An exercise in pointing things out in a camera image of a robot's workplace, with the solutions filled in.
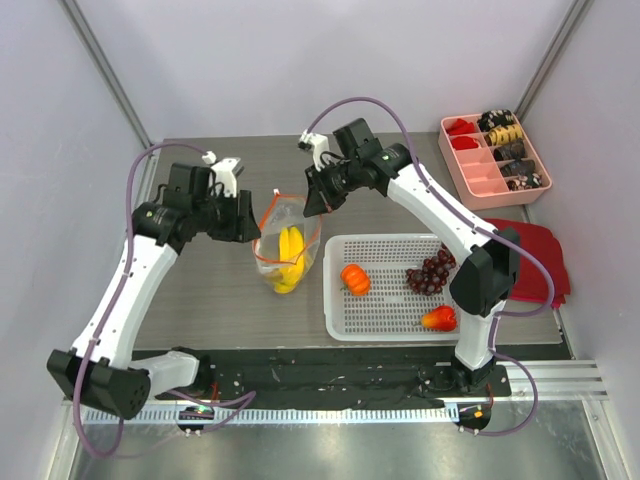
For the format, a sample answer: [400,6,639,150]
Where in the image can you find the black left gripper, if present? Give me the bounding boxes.
[192,187,261,243]

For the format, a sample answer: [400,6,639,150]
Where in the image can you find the clear zip bag orange zipper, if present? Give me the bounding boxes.
[252,189,322,295]

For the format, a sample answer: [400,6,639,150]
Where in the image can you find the yellow toy banana bunch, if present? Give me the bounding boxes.
[274,226,305,294]

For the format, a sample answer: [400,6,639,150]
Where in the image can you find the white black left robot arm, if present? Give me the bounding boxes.
[47,158,260,420]

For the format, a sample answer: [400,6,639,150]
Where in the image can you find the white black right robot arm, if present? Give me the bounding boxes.
[298,118,520,395]

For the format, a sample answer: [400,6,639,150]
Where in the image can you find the orange toy pumpkin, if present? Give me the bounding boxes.
[340,264,371,296]

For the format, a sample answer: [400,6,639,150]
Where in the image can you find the white perforated plastic basket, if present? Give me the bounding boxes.
[323,233,461,344]

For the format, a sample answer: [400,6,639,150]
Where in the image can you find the dark red toy grapes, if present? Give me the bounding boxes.
[405,243,457,296]

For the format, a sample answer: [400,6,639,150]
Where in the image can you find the red cloth piece lower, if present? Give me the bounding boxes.
[450,136,480,151]

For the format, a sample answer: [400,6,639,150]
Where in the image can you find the red cloth piece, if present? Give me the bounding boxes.
[450,136,480,151]
[445,118,476,136]

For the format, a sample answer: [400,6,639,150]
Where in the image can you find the red cloth piece upper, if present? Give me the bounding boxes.
[445,118,476,136]

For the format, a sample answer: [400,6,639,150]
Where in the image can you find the red toy pepper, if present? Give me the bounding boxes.
[417,305,458,332]

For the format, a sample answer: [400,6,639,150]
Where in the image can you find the pink compartment tray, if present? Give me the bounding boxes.
[438,110,553,210]

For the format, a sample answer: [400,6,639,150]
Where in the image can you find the yellow striped rolled cloth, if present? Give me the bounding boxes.
[485,124,524,146]

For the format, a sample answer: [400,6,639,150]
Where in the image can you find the black floral rolled cloth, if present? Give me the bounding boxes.
[477,109,515,132]

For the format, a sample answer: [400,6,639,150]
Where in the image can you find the dark brown rolled cloth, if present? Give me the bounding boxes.
[493,139,526,161]

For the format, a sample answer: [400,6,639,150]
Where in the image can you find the dark patterned rolled cloth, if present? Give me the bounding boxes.
[500,159,536,177]

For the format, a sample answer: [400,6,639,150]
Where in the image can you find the dark dotted rolled cloth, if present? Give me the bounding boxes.
[506,172,542,191]

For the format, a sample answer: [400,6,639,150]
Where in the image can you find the folded red cloth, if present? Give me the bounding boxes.
[487,218,571,308]

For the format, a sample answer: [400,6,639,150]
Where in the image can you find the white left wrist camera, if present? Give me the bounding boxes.
[201,151,244,198]

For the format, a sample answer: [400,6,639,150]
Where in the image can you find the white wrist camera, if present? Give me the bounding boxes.
[297,130,329,171]
[201,151,244,198]

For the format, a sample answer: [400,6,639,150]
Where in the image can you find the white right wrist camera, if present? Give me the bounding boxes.
[297,130,329,171]

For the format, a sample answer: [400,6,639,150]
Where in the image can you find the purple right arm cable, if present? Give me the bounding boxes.
[305,96,557,438]

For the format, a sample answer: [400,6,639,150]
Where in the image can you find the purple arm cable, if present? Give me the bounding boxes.
[72,142,257,457]
[305,96,557,438]

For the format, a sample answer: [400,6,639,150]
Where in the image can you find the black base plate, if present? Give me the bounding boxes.
[183,346,512,411]

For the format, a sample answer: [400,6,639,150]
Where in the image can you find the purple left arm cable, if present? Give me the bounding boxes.
[72,142,257,457]

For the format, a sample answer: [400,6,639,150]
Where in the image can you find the white slotted cable duct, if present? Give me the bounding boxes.
[127,402,459,425]

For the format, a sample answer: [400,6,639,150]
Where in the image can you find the aluminium frame rail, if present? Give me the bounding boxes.
[58,0,153,148]

